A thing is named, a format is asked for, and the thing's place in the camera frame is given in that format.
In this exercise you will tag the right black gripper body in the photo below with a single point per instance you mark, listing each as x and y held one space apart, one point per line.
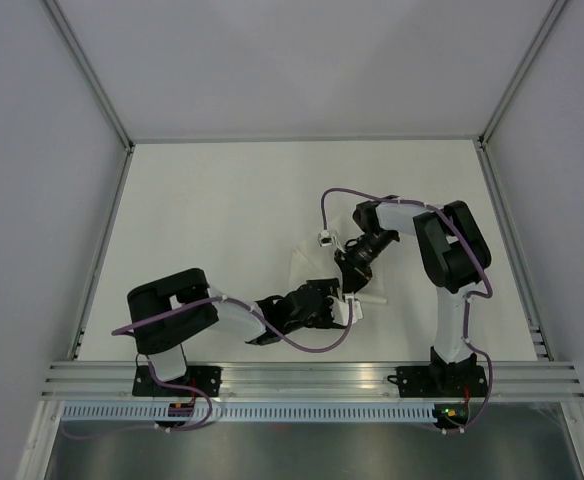
357 260

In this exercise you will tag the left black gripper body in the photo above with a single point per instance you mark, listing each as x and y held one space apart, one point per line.
322 318

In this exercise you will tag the white cloth napkin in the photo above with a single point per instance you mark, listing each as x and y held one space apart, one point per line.
311 261

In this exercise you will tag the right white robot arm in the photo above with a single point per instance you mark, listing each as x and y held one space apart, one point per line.
455 257

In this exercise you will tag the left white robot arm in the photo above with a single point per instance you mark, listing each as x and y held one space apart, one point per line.
169 312

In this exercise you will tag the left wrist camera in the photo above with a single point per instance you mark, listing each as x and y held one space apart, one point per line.
346 310

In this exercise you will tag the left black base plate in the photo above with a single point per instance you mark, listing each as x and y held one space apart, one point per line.
204 378

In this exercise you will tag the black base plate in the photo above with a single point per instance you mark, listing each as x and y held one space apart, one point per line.
204 378
422 382

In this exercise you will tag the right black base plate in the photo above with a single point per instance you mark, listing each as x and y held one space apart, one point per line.
422 382

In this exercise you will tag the white slotted cable duct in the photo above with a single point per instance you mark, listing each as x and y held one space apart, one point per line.
254 412

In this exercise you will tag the aluminium front rail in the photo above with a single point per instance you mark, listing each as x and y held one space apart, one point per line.
515 382

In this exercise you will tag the right aluminium frame post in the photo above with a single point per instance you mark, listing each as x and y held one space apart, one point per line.
549 22

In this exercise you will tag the aluminium frame post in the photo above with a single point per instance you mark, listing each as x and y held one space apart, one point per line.
61 23
549 22

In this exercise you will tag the left aluminium frame post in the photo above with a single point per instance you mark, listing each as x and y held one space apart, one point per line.
61 23

